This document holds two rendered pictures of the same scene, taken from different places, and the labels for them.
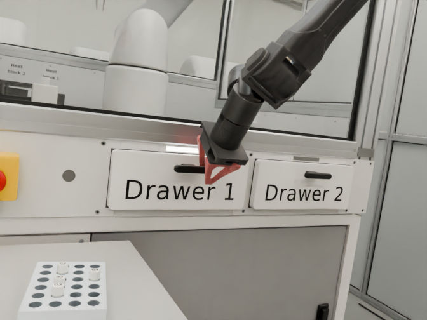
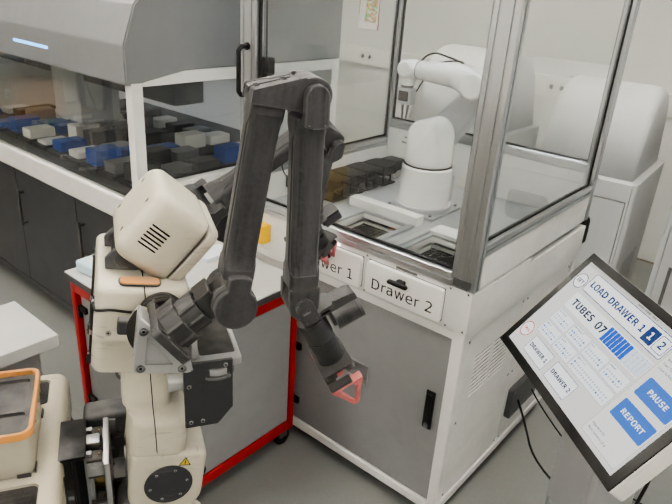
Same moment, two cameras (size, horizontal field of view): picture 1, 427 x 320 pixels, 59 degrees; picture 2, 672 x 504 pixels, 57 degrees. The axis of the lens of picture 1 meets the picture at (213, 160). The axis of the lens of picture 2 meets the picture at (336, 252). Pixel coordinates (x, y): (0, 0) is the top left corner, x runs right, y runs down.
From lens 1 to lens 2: 1.91 m
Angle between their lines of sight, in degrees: 66
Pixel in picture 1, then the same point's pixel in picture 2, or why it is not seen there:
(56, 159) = (281, 230)
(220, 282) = (356, 328)
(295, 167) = (391, 273)
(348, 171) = (436, 292)
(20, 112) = (270, 207)
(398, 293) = not seen: outside the picture
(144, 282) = (263, 292)
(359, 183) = (456, 307)
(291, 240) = (402, 326)
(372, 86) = (466, 228)
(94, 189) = not seen: hidden behind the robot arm
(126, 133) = not seen: hidden behind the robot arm
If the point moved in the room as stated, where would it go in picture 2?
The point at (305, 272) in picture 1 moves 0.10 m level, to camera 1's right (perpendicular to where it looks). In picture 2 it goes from (415, 356) to (431, 373)
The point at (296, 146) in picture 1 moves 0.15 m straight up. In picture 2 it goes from (397, 259) to (402, 215)
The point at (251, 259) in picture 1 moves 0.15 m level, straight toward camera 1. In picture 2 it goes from (375, 325) to (332, 328)
